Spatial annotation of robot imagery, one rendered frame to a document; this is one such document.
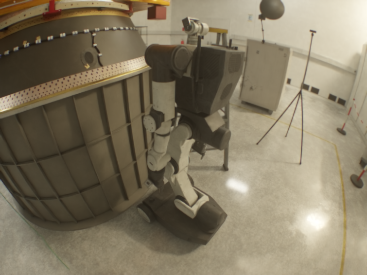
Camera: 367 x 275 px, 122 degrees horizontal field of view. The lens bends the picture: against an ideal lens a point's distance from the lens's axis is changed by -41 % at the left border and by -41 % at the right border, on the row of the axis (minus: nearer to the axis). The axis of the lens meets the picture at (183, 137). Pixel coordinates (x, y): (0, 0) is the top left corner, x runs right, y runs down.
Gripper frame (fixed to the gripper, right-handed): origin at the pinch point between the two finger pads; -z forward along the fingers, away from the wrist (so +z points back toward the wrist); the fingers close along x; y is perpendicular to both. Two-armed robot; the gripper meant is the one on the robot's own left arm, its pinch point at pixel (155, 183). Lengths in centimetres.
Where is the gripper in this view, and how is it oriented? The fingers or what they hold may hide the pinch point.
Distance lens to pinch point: 110.8
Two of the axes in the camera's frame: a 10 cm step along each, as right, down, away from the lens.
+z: 1.9, -7.4, -6.5
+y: -6.4, 4.0, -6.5
